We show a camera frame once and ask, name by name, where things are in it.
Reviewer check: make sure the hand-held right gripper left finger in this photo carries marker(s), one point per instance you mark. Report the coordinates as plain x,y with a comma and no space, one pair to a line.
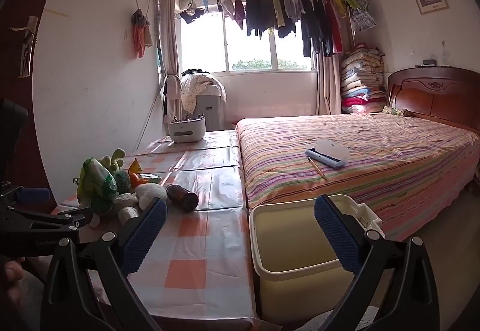
146,237

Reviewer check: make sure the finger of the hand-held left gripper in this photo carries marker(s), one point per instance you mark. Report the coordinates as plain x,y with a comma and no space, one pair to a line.
63,219
33,196

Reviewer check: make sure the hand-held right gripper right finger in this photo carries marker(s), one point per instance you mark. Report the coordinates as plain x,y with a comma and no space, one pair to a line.
335,237

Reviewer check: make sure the small white bottle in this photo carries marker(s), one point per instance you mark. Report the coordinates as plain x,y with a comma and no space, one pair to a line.
127,214

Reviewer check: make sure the white round cap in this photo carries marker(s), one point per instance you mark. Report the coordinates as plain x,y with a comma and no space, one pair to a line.
93,220

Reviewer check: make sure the white plush lump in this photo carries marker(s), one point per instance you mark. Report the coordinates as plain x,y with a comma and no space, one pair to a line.
150,191

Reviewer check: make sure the white plastic bin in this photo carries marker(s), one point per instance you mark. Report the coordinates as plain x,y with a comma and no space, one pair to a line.
288,237

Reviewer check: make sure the green white plastic bag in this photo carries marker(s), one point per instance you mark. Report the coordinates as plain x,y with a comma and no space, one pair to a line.
95,181

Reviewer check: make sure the brown bottle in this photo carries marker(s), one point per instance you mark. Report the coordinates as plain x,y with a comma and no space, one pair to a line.
182,197

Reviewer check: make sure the gold snack bag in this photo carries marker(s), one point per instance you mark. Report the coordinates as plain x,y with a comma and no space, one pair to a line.
134,167

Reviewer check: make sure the green plush toy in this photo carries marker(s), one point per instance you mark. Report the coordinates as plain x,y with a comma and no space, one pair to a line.
114,162

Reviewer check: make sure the person's left hand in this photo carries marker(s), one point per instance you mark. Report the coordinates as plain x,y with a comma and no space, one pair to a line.
12,274

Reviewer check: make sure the orange checked tablecloth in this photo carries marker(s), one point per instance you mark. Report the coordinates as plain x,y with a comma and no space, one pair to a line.
210,241

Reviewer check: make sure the pencil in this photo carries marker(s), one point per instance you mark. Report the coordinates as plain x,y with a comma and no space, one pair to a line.
317,167

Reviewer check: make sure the bed with striped cover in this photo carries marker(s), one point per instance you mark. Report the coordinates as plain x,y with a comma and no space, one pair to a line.
393,181

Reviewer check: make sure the blue pencil case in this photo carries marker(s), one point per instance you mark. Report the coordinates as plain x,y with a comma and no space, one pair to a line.
330,155

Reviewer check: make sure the white utensil holder box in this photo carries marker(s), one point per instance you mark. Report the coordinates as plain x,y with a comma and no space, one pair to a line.
185,132

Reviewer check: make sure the dark wooden door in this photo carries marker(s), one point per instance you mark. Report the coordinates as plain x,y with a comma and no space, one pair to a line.
15,65

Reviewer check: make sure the floral pillow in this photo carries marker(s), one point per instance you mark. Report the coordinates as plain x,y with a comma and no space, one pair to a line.
395,111

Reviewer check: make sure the white tower appliance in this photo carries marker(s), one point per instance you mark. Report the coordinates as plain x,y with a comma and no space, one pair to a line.
210,110

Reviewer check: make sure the white garment on stand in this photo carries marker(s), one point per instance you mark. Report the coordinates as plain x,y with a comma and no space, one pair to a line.
170,91

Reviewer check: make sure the dotted cloth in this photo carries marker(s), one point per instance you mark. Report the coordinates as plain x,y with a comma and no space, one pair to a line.
191,91

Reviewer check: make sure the beige curtain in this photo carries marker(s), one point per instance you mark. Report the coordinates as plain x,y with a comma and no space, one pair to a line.
168,35
328,83

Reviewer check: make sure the stack of folded quilts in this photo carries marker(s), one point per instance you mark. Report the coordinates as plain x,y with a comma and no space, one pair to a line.
362,76

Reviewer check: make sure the wooden headboard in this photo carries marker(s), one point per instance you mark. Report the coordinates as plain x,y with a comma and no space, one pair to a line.
431,95

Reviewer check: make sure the orange cloth on hook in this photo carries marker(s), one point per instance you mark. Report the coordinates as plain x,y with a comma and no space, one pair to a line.
139,35

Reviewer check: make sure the small dark box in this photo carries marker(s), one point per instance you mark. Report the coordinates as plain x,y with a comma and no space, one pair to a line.
428,62

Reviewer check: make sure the window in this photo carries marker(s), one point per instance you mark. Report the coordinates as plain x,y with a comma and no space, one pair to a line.
247,50

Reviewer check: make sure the row of hanging clothes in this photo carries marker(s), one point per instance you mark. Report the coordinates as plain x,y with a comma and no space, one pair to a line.
258,12

